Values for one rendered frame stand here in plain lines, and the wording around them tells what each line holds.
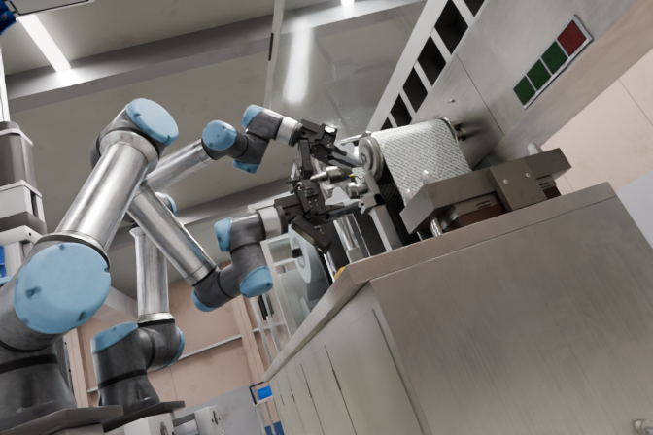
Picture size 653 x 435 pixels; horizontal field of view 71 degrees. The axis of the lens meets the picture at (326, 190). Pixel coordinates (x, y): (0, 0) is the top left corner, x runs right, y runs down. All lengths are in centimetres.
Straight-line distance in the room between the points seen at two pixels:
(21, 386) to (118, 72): 444
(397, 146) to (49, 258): 91
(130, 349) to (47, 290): 62
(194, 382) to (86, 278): 1183
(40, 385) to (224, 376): 1164
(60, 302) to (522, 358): 76
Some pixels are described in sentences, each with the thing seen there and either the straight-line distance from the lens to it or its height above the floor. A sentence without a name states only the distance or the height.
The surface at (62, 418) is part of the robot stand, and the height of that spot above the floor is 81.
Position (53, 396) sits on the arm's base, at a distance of 85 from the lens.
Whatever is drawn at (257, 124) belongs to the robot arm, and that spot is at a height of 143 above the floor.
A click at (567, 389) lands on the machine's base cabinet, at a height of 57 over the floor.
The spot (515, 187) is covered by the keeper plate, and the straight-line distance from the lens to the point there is 112.
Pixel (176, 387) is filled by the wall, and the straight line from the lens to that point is 1265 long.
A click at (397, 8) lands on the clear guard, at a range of 168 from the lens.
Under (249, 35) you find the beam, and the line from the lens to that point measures 517.
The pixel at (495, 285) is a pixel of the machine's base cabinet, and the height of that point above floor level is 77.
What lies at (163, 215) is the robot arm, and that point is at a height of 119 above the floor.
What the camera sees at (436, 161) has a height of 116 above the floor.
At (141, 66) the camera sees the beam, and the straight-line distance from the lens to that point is 510.
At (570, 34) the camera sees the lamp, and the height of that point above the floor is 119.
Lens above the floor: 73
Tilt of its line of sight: 21 degrees up
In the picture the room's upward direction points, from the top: 22 degrees counter-clockwise
